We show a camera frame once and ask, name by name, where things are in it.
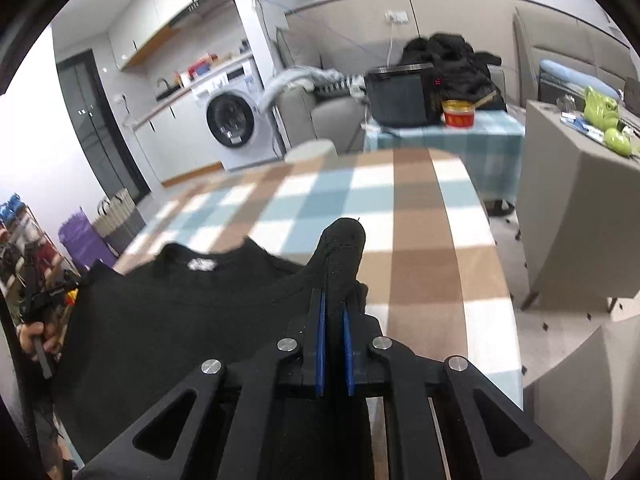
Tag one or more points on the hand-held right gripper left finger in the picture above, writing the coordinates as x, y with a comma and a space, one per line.
320, 350

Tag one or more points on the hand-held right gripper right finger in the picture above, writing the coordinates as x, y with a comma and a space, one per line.
348, 355

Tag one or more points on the black knit shirt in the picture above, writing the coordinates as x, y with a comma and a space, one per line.
175, 320

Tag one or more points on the black clothes pile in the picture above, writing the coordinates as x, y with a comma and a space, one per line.
455, 65

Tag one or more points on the person's left hand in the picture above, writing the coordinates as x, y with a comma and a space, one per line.
50, 342

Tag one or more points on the shoe rack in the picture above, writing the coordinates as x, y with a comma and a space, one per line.
20, 240

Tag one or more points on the purple bag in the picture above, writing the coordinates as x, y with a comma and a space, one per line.
85, 240

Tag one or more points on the woven laundry basket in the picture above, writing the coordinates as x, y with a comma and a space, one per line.
120, 220

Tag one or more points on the checkered blanket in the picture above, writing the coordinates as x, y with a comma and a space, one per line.
410, 220

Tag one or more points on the black door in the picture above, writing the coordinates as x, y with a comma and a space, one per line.
100, 125

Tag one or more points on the round white stool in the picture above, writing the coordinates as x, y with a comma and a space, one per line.
310, 150

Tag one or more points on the white base cabinet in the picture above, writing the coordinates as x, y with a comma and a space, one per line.
175, 140

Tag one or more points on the teal checked tablecloth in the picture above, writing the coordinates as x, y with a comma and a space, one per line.
450, 155

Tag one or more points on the grey sofa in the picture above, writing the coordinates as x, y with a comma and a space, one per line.
310, 115

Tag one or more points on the white washing machine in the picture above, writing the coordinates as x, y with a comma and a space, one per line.
235, 120

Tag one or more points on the grey chair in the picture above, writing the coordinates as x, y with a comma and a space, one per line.
590, 400

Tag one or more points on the black faucet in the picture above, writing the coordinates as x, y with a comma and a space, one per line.
162, 85

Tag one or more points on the grey table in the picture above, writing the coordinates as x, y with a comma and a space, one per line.
565, 210

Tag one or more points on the black cooking appliance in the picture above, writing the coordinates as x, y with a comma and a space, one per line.
400, 97

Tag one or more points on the red bowl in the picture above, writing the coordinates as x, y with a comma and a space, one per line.
459, 116

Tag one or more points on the light grey cloth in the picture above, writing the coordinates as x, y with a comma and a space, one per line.
295, 82

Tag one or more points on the wooden chopsticks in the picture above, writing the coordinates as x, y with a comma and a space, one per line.
484, 100

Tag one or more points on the red box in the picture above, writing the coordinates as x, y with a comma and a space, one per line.
200, 66

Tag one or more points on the small green plush toy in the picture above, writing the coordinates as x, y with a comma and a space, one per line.
619, 141

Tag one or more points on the large green plush toy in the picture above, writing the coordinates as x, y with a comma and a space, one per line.
602, 107

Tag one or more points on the blue pillow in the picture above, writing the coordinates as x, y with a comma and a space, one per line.
570, 72

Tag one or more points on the white wall cabinets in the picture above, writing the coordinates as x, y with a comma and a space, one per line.
160, 10

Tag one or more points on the white wall outlet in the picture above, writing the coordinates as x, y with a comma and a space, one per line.
396, 16

